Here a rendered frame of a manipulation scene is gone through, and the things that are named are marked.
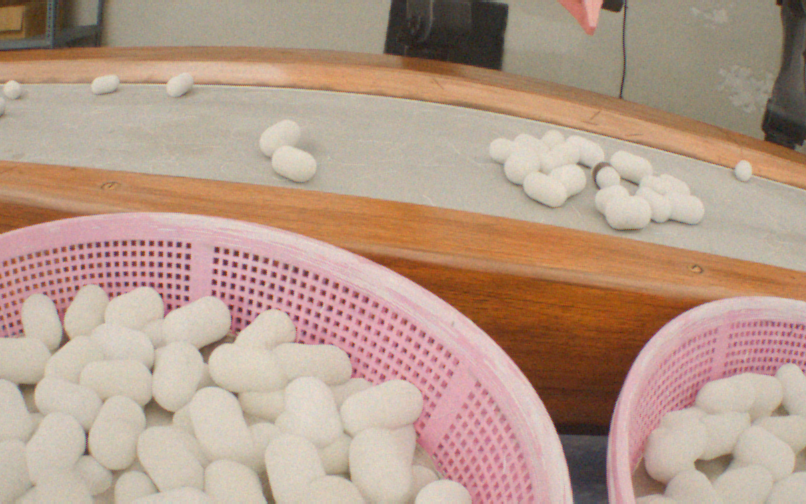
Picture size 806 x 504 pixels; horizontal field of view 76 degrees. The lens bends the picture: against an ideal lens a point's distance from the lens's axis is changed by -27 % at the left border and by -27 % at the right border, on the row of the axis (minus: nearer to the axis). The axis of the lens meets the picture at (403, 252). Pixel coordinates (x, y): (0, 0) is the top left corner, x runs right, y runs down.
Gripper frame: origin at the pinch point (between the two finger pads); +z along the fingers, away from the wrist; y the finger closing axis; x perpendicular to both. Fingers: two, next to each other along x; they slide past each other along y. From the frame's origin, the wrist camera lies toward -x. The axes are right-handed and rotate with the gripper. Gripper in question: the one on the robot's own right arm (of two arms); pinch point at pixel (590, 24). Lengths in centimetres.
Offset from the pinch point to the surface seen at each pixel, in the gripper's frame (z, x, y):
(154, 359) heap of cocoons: 37.4, -16.1, -22.8
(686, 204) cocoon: 19.7, -4.1, 5.4
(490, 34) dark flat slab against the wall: -128, 143, 6
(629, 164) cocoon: 14.4, 0.6, 2.6
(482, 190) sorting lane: 21.1, -3.1, -9.5
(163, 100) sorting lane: 10.1, 6.6, -37.9
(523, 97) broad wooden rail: 2.8, 10.2, -4.6
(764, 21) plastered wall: -151, 109, 124
